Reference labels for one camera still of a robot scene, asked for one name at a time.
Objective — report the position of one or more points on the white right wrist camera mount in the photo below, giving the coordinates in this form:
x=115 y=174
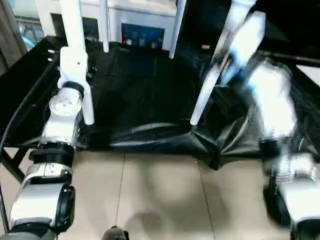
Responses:
x=250 y=37

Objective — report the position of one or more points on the small white jar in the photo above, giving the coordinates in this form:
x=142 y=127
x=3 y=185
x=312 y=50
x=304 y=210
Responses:
x=129 y=41

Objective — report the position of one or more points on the white glass-door cabinet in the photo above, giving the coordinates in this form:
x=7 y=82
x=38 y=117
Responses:
x=140 y=17

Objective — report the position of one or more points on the black metal table frame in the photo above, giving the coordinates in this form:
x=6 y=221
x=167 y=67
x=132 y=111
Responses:
x=12 y=162

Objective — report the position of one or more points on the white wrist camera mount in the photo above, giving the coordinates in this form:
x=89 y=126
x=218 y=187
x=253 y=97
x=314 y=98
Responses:
x=250 y=37
x=73 y=65

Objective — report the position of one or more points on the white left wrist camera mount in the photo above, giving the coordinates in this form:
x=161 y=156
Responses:
x=73 y=65

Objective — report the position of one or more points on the black flat monitor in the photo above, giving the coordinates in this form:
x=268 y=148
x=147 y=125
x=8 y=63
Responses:
x=300 y=57

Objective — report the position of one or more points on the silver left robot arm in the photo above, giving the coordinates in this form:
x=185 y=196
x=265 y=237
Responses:
x=62 y=117

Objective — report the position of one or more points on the white paper sheet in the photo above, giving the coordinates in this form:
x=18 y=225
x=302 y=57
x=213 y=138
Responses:
x=308 y=73

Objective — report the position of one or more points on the white mug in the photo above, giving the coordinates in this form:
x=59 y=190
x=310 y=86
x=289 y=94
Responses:
x=154 y=44

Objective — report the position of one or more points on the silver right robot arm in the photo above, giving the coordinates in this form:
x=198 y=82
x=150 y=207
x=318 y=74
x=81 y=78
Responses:
x=277 y=100

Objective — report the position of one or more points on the brown round hanging knob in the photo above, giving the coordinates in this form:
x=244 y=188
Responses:
x=116 y=233

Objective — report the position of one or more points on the yellow label sticker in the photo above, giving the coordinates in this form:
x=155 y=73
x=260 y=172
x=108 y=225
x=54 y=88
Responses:
x=205 y=46

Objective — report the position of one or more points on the white printed cup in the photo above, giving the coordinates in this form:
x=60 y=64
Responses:
x=142 y=41

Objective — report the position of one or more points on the black plastic mat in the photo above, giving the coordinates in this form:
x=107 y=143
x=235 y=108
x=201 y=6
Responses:
x=155 y=100

